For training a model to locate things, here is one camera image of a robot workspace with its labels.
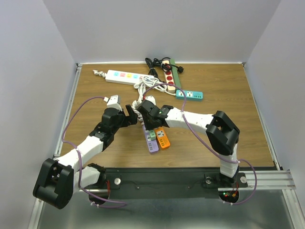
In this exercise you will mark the dark green power strip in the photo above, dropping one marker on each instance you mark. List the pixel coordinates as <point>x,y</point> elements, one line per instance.
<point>175,73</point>

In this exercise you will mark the teal power strip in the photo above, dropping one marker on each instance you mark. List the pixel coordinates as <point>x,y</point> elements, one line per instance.
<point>190,95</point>

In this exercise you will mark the white multicolour power strip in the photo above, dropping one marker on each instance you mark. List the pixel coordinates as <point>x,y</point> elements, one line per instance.
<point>128,78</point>

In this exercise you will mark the orange power strip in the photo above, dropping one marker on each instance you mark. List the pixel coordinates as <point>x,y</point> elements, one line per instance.
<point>162,138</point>

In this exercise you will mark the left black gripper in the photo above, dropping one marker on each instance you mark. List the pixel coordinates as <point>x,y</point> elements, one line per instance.
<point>125,117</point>

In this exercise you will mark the purple power strip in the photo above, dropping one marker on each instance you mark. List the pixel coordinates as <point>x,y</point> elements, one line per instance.
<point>152,145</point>

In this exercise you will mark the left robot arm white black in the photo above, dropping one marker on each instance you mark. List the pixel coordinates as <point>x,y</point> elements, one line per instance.
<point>59,179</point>

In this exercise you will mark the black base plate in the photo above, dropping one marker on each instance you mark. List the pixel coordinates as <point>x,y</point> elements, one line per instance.
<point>161,183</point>

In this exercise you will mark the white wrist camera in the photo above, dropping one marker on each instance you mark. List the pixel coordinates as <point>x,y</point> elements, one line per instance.
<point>151,99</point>
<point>114,102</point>

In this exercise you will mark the left aluminium rail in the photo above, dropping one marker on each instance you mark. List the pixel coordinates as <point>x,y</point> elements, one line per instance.
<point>57,152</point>

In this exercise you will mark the white coiled cord purple strip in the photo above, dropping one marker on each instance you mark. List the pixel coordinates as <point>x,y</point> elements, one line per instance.
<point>135,105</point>

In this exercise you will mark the beige red power strip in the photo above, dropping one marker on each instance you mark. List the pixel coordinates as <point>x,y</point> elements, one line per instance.
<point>168,76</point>

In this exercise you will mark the green charger plug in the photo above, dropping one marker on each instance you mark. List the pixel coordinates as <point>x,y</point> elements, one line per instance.
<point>152,135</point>

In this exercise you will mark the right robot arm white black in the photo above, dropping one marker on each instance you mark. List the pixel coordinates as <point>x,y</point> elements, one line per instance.
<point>222,133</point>

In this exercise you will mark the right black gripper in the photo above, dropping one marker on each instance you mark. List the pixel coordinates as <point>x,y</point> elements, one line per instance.
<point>145,110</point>

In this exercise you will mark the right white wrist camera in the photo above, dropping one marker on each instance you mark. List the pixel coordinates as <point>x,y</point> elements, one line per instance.
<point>151,99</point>

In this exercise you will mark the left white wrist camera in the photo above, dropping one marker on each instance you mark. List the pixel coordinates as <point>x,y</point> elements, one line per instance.
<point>114,102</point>

